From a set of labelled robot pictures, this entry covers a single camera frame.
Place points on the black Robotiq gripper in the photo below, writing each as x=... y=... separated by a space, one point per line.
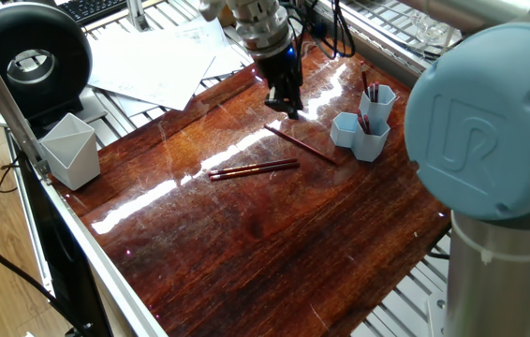
x=282 y=70

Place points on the light blue hexagonal pen holder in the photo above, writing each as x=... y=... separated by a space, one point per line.
x=359 y=145

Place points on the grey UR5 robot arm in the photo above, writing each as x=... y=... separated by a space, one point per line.
x=490 y=140

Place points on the grey pentagonal pen holder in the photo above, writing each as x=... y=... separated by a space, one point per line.
x=73 y=164

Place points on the small white paper sheet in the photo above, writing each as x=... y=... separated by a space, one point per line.
x=199 y=42

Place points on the large white paper sheet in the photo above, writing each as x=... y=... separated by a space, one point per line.
x=153 y=65

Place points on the brown wood-grain board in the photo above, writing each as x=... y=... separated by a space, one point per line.
x=274 y=243

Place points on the clear plastic container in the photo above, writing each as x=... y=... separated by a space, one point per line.
x=429 y=26

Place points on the black keyboard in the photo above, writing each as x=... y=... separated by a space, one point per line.
x=96 y=9

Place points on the silver metal post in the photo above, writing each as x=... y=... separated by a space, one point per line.
x=138 y=14

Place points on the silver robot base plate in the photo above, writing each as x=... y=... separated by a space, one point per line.
x=436 y=318

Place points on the grey aluminium frame rail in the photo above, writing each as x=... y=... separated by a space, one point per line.
x=7 y=98

